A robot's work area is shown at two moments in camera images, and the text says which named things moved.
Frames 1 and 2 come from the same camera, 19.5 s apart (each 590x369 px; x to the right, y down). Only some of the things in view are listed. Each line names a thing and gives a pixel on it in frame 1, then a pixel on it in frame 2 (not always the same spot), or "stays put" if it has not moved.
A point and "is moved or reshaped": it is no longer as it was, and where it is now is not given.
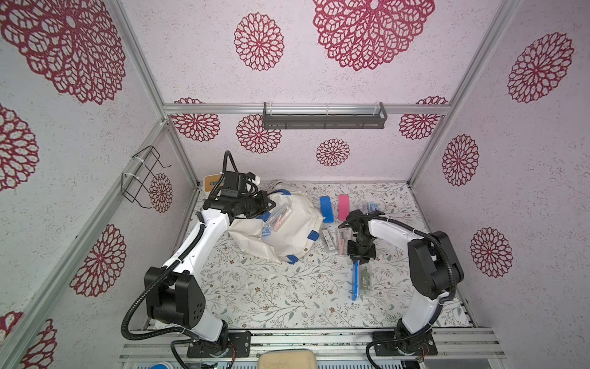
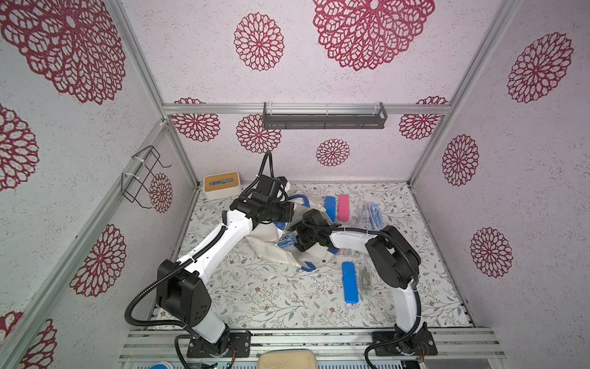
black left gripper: (264, 202) → (289, 209)
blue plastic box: (326, 209) is moved or reshaped
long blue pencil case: (355, 280) is moved or reshaped
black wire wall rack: (140, 168) stays put
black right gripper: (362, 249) → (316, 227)
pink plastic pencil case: (343, 207) stays put
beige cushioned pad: (287, 359) stays put
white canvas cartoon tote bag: (286, 233) is moved or reshaped
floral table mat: (323, 288) stays put
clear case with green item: (366, 280) stays put
